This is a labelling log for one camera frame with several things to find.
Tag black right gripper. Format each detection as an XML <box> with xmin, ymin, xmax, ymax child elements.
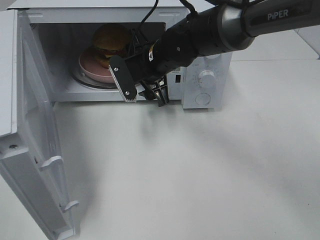
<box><xmin>124</xmin><ymin>29</ymin><xmax>170</xmax><ymax>107</ymax></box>

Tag round door release button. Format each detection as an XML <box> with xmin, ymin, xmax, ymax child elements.
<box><xmin>195</xmin><ymin>93</ymin><xmax>211</xmax><ymax>106</ymax></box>

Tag white timer knob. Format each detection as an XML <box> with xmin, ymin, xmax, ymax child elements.
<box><xmin>198</xmin><ymin>70</ymin><xmax>217</xmax><ymax>88</ymax></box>

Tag burger with lettuce and cheese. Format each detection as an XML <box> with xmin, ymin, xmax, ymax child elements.
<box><xmin>92</xmin><ymin>23</ymin><xmax>132</xmax><ymax>68</ymax></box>

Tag pink round plate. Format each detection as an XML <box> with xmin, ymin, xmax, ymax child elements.
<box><xmin>78</xmin><ymin>47</ymin><xmax>115</xmax><ymax>84</ymax></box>

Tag white microwave door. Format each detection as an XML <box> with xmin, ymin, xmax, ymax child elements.
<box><xmin>0</xmin><ymin>9</ymin><xmax>78</xmax><ymax>240</ymax></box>

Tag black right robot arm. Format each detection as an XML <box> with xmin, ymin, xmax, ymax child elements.
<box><xmin>119</xmin><ymin>0</ymin><xmax>320</xmax><ymax>102</ymax></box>

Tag white warning label sticker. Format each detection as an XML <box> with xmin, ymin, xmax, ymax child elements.
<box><xmin>172</xmin><ymin>67</ymin><xmax>181</xmax><ymax>73</ymax></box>

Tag glass microwave turntable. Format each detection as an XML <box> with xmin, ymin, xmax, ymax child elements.
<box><xmin>70</xmin><ymin>70</ymin><xmax>117</xmax><ymax>90</ymax></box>

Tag white microwave oven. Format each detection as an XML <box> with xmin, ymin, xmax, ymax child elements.
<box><xmin>0</xmin><ymin>0</ymin><xmax>232</xmax><ymax>109</ymax></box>

